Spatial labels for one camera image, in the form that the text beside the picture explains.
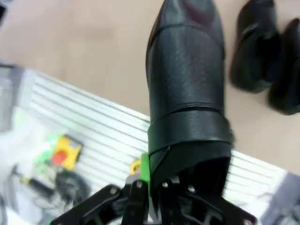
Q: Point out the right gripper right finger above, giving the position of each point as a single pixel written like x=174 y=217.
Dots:
x=206 y=211

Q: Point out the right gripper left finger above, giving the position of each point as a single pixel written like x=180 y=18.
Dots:
x=112 y=206

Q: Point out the black loafer shoe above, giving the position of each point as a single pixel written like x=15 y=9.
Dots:
x=253 y=47
x=287 y=77

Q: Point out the yellow tape measure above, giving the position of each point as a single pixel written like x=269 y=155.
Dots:
x=136 y=167

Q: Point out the yellow emergency stop box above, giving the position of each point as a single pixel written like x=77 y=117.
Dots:
x=68 y=150

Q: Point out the yellow and black tool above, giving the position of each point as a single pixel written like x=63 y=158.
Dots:
x=32 y=184

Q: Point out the green and white packet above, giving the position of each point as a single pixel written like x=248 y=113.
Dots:
x=47 y=150

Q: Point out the grey slotted aluminium base plate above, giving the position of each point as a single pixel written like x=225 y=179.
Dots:
x=105 y=122

